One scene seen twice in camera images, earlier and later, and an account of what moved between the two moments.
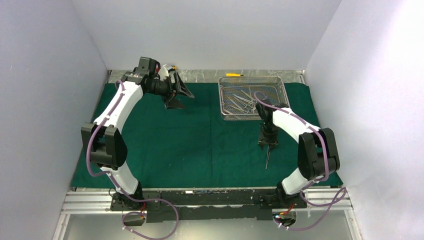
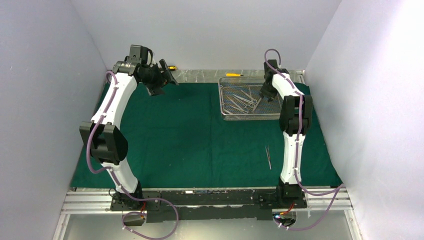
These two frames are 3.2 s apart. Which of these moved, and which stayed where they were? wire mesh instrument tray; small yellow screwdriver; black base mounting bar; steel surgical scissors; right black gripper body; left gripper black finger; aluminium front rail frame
Moved: right black gripper body; left gripper black finger
Stayed: black base mounting bar; small yellow screwdriver; aluminium front rail frame; steel surgical scissors; wire mesh instrument tray
